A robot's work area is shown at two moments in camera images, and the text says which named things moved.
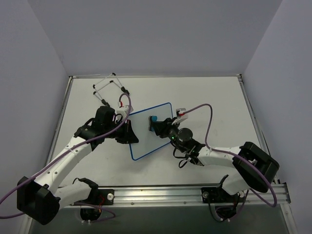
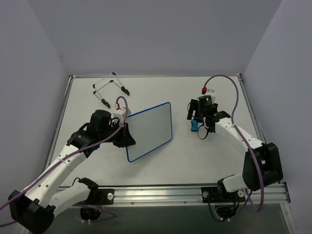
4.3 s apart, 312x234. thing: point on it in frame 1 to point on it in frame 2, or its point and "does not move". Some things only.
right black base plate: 217,195 does not move
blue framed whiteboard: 148,141 does not move
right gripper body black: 157,126 to 198,117
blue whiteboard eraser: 152,119 to 194,125
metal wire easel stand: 103,101 does not move
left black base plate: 104,197 does not move
